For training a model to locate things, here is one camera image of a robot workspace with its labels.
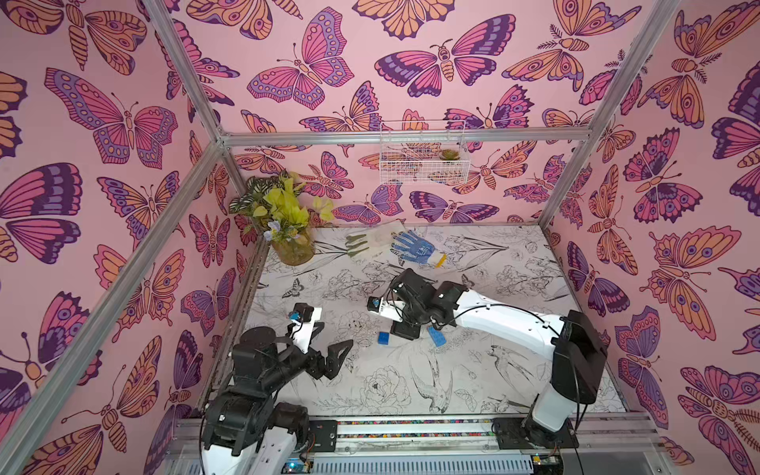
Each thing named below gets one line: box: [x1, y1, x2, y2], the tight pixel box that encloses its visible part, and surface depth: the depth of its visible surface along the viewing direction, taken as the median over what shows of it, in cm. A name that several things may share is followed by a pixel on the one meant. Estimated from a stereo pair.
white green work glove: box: [345, 232, 371, 256], surface depth 116 cm
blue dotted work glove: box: [389, 229, 448, 269], surface depth 115 cm
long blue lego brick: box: [426, 326, 447, 348], surface depth 92 cm
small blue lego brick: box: [377, 331, 390, 346], surface depth 91 cm
